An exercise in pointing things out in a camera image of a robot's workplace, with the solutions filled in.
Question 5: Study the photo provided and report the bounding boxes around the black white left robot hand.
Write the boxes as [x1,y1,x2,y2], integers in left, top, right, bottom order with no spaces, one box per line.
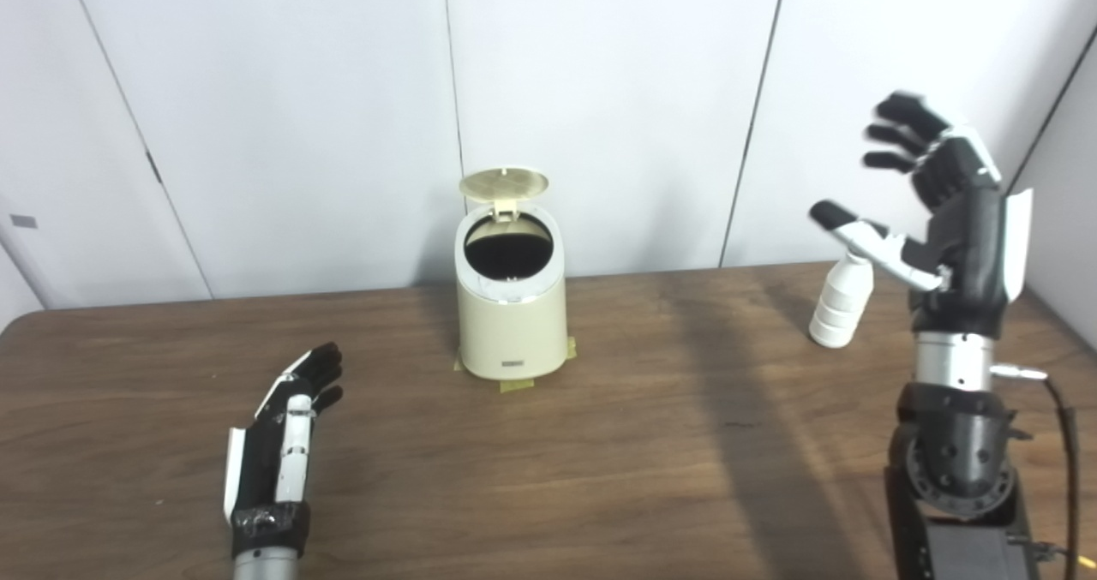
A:
[223,343,345,559]

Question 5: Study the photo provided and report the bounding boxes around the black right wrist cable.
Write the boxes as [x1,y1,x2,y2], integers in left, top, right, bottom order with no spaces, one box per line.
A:
[990,364,1082,580]

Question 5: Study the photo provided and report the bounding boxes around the cream round bin lid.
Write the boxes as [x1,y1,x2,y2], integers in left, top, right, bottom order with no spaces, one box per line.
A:
[459,166,550,221]

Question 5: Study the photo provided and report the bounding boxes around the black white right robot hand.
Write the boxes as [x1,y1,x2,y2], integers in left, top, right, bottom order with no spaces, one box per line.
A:
[809,92,1034,341]

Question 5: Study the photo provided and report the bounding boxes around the small white plastic bottle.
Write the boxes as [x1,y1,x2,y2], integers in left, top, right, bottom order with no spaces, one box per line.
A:
[808,250,876,349]

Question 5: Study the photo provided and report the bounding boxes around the cream-colored bin body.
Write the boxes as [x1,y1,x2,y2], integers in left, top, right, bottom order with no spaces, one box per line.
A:
[453,203,568,382]

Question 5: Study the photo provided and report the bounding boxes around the black cable yellow connector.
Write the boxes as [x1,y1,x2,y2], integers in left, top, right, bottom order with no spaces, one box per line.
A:
[1007,535,1097,565]

